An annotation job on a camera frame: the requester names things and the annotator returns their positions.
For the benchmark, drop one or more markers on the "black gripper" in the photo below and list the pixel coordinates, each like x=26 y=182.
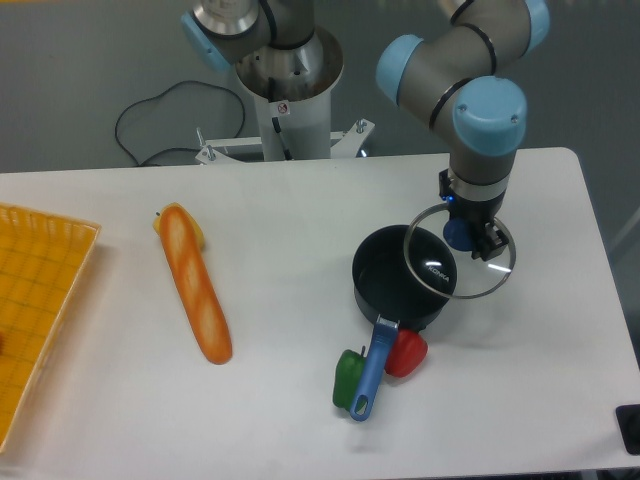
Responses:
x=472 y=209

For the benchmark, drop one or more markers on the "glass lid with blue knob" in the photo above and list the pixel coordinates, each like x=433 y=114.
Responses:
x=443 y=268

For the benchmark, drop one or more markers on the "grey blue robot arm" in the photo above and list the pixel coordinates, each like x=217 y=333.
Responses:
x=451 y=85

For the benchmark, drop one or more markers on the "red bell pepper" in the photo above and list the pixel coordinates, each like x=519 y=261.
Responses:
x=408 y=352

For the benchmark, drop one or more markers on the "green bell pepper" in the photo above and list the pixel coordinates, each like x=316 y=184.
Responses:
x=347 y=376

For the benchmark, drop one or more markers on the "black object at table edge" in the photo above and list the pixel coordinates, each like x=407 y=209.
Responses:
x=628 y=417

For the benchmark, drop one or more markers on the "orange baguette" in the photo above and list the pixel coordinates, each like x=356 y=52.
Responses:
x=194 y=287

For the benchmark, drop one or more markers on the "yellow pepper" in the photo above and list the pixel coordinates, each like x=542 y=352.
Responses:
x=199 y=235

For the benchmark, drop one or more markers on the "orange plastic basket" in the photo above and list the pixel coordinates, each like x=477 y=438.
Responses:
x=43 y=256

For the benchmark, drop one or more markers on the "black saucepan with blue handle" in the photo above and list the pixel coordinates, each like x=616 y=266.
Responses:
x=391 y=300

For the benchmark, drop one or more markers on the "white pedestal base frame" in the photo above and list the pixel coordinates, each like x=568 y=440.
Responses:
x=343 y=145

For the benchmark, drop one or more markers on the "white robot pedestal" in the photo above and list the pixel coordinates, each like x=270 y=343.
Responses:
x=291 y=90

